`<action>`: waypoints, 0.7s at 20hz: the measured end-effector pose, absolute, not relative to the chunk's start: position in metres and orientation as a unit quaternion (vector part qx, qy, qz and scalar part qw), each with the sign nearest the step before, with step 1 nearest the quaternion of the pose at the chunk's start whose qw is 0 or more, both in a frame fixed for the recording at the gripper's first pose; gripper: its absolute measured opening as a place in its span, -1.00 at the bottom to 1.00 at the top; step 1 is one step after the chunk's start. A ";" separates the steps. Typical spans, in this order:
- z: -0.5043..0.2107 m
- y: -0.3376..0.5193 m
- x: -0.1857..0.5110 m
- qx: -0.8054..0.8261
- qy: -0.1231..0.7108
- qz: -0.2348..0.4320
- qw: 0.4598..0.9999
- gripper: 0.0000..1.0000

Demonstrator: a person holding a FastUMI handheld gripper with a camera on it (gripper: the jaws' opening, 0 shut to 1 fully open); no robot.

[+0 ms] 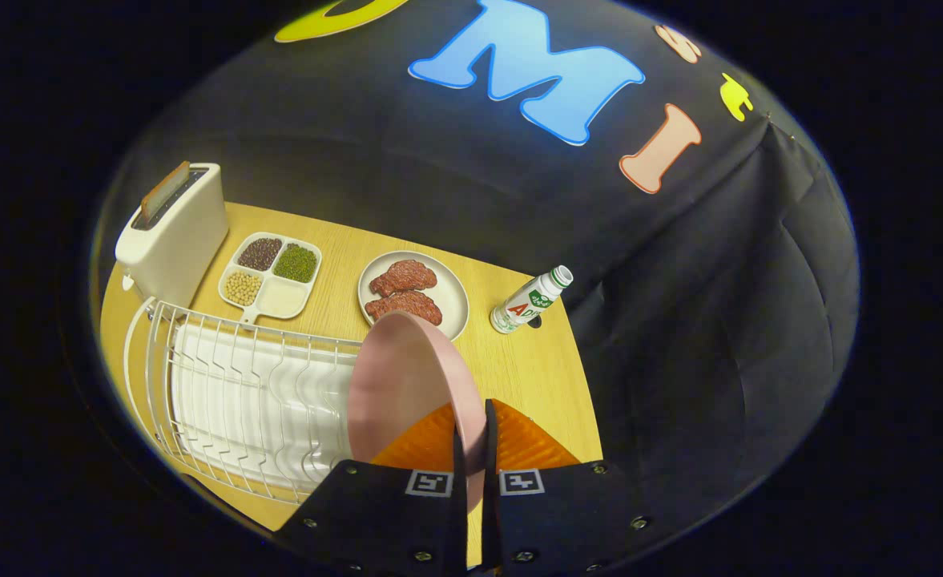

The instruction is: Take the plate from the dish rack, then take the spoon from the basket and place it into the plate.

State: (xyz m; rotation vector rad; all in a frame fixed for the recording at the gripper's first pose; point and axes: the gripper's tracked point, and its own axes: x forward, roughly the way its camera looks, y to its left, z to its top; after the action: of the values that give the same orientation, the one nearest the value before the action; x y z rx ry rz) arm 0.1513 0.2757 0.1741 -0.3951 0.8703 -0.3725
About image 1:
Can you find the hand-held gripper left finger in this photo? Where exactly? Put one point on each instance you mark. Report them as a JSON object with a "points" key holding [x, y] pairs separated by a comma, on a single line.
{"points": [[391, 521]]}

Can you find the white drain tray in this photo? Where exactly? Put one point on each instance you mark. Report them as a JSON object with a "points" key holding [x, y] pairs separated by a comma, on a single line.
{"points": [[279, 401]]}

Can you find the white green drink bottle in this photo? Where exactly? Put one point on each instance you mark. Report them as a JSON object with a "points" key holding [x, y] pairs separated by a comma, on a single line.
{"points": [[527, 303]]}

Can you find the toast slice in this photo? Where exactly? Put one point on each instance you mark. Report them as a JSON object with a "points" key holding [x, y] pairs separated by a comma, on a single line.
{"points": [[163, 192]]}

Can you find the red meat piece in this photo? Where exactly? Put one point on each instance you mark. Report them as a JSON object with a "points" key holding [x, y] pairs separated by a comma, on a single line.
{"points": [[405, 276], [407, 307]]}

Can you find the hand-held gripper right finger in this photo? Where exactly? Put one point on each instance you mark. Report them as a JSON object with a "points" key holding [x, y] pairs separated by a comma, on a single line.
{"points": [[551, 513]]}

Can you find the white toaster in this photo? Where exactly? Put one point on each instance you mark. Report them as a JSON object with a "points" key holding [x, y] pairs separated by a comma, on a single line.
{"points": [[183, 240]]}

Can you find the divided tray with beans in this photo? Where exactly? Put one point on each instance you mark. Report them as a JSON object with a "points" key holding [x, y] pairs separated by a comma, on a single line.
{"points": [[280, 299]]}

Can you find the beige plate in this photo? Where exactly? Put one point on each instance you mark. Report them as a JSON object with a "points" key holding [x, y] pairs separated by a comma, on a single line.
{"points": [[452, 298]]}

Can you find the pink plate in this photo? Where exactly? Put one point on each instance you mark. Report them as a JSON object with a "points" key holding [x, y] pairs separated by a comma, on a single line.
{"points": [[399, 385]]}

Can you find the black backdrop cloth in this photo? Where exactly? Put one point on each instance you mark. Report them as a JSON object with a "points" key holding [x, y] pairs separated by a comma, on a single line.
{"points": [[663, 336]]}

